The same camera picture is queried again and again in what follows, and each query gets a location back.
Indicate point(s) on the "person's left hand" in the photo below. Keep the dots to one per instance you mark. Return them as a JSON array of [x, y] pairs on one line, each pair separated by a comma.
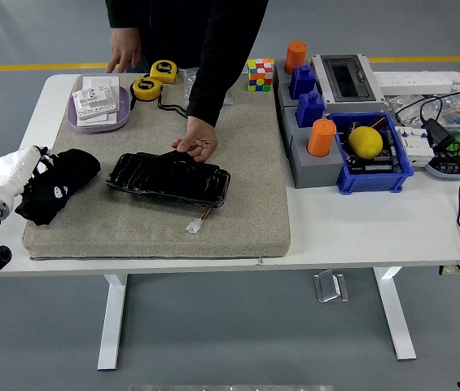
[[201, 136]]

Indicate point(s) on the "person's right hand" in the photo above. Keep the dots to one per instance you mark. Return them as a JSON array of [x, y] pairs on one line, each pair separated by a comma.
[[125, 47]]

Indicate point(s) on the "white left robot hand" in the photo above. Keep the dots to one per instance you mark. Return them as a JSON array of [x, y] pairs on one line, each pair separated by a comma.
[[14, 171]]

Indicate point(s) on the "black glossy panel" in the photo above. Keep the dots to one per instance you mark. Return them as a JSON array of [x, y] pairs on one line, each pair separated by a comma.
[[164, 179]]

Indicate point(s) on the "person's torso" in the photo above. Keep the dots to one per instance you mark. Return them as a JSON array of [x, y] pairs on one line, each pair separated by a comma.
[[172, 32]]

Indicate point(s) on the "clear plastic bag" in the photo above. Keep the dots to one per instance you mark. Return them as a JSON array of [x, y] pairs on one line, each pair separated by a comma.
[[187, 79]]

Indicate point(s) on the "purple tray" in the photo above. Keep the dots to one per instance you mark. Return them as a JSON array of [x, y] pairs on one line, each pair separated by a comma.
[[123, 110]]

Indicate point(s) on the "white socket module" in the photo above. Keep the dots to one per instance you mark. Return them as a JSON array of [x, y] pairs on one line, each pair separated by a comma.
[[93, 102]]

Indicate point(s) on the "white plate under module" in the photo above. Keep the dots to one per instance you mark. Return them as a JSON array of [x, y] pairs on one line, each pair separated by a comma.
[[103, 119]]

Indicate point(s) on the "colourful puzzle cube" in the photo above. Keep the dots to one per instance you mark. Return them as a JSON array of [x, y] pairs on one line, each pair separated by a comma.
[[260, 75]]

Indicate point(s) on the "grey base block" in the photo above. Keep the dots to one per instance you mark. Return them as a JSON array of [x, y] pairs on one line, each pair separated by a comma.
[[281, 87], [315, 171]]

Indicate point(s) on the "white table leg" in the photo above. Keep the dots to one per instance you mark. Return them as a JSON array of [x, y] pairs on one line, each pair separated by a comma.
[[394, 313], [111, 326]]

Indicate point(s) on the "grey-brown mat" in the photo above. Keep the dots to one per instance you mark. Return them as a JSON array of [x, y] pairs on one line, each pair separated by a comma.
[[152, 236]]

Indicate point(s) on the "blue block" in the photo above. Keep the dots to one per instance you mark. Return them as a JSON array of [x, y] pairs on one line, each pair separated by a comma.
[[310, 111], [302, 83]]

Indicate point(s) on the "orange cylinder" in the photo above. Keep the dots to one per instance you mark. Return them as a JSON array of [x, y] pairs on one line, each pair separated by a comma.
[[321, 138], [296, 57]]

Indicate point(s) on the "yellow lemon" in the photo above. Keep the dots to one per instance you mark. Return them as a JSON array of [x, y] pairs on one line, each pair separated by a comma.
[[365, 141]]

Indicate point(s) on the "silver floor box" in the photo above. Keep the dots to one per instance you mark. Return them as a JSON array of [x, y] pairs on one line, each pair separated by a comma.
[[330, 287]]

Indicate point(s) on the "black electronic parts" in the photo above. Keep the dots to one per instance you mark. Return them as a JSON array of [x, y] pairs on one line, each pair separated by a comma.
[[370, 167]]

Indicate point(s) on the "blue plastic bin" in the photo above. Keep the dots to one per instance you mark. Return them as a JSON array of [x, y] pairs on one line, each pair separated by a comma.
[[372, 181]]

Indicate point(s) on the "brown cylinder capacitor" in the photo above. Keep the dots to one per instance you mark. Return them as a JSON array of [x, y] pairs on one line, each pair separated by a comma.
[[377, 121]]

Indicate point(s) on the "light blue dish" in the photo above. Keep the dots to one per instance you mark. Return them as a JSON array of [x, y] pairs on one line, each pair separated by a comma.
[[453, 175]]

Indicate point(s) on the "white circuit breaker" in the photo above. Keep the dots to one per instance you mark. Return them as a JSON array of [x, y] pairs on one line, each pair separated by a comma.
[[414, 146]]

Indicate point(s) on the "white power strip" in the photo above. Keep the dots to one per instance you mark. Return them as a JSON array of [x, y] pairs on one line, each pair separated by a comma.
[[413, 81]]

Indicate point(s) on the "black terminal block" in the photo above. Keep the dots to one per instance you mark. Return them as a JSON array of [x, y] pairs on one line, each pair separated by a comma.
[[449, 163]]

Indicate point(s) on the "clear bag of small parts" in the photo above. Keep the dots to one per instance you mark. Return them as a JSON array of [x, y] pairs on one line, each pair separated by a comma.
[[453, 109]]

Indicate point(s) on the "flat white switch plate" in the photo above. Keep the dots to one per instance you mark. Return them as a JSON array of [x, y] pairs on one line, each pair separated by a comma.
[[99, 81]]

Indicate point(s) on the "grey electrical enclosure box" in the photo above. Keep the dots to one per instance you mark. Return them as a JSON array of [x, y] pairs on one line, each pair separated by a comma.
[[347, 81]]

